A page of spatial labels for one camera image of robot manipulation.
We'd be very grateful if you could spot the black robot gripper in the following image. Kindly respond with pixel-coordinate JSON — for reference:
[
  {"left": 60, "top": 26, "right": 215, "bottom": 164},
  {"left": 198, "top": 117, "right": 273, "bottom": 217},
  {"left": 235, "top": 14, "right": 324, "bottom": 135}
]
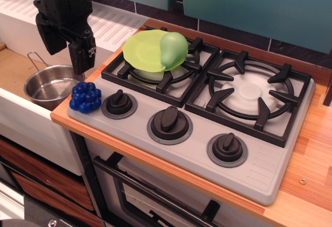
[{"left": 34, "top": 0, "right": 96, "bottom": 75}]

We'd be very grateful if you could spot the blue toy blueberry cluster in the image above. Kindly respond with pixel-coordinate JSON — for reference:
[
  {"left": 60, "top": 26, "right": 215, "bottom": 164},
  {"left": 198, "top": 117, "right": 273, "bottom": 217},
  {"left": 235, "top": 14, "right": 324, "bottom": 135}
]
[{"left": 69, "top": 82, "right": 102, "bottom": 114}]

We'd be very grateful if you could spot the green toy pear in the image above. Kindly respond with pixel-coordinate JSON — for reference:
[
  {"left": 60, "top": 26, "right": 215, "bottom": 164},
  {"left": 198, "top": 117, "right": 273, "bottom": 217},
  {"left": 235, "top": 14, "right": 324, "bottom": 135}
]
[{"left": 160, "top": 32, "right": 188, "bottom": 71}]

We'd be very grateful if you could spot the small steel pot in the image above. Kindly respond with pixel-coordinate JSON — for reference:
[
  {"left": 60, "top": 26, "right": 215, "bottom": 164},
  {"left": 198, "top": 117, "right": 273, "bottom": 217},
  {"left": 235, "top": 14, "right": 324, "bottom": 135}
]
[{"left": 23, "top": 64, "right": 85, "bottom": 111}]

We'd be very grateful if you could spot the lime green plastic plate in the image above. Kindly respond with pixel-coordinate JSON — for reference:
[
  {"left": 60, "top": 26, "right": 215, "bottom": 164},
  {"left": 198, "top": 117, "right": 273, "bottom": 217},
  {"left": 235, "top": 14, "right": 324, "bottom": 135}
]
[{"left": 122, "top": 29, "right": 189, "bottom": 74}]

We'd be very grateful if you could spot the white toy sink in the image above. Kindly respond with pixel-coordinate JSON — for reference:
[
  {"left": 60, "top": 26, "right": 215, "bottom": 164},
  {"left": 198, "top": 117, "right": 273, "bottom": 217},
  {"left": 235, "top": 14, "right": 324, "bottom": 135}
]
[{"left": 1, "top": 0, "right": 147, "bottom": 175}]

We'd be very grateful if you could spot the black left stove knob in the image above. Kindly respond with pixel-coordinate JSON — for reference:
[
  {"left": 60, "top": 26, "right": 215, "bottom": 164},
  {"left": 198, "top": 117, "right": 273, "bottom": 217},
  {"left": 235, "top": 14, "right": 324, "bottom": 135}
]
[{"left": 101, "top": 89, "right": 138, "bottom": 119}]

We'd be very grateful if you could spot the black stove knob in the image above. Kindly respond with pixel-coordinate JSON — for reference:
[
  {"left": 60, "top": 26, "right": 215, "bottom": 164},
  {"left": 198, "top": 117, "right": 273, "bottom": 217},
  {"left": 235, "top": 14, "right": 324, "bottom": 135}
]
[
  {"left": 101, "top": 89, "right": 138, "bottom": 119},
  {"left": 206, "top": 133, "right": 248, "bottom": 168},
  {"left": 147, "top": 105, "right": 193, "bottom": 145}
]

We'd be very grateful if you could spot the black left burner grate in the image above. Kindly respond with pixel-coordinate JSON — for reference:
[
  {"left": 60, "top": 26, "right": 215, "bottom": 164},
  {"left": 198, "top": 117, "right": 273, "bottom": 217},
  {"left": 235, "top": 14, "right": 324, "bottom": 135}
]
[{"left": 101, "top": 28, "right": 220, "bottom": 108}]

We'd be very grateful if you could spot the black burner grate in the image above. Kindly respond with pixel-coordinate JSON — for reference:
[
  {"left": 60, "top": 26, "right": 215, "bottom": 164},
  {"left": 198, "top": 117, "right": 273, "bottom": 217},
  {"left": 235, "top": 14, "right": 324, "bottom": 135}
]
[
  {"left": 101, "top": 28, "right": 220, "bottom": 108},
  {"left": 185, "top": 49, "right": 315, "bottom": 147}
]

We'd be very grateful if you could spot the wooden drawer front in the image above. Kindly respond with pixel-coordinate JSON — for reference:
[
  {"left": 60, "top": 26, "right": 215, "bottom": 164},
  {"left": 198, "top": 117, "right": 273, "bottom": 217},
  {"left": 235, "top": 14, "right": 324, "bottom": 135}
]
[{"left": 1, "top": 136, "right": 102, "bottom": 226}]

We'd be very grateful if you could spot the black middle stove knob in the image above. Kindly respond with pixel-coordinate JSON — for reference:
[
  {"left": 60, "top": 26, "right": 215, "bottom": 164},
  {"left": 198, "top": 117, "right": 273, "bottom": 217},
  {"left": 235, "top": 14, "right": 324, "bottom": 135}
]
[{"left": 147, "top": 105, "right": 193, "bottom": 145}]

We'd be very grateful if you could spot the toy oven door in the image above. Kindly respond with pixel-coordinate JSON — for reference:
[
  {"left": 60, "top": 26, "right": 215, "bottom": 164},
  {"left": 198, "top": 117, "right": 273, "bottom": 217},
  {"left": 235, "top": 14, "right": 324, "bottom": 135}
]
[{"left": 85, "top": 138, "right": 275, "bottom": 227}]

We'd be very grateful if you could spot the black right stove knob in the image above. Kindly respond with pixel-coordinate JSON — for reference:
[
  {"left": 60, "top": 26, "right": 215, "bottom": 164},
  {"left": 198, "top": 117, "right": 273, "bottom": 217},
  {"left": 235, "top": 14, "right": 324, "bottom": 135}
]
[{"left": 206, "top": 133, "right": 248, "bottom": 168}]

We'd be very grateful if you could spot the black right burner grate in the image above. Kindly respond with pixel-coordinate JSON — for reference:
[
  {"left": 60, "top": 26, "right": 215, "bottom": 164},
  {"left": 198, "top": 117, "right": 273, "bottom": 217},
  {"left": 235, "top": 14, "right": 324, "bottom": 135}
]
[{"left": 185, "top": 49, "right": 315, "bottom": 147}]

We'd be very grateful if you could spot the grey toy stove top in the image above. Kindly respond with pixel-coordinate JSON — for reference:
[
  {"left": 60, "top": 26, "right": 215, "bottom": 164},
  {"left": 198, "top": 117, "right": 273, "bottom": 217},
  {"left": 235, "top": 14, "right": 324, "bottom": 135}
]
[{"left": 66, "top": 26, "right": 316, "bottom": 206}]

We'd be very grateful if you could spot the black oven door handle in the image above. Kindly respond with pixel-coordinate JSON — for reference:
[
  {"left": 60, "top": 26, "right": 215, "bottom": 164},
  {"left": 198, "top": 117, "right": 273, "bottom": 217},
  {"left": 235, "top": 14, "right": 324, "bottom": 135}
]
[{"left": 93, "top": 157, "right": 220, "bottom": 226}]

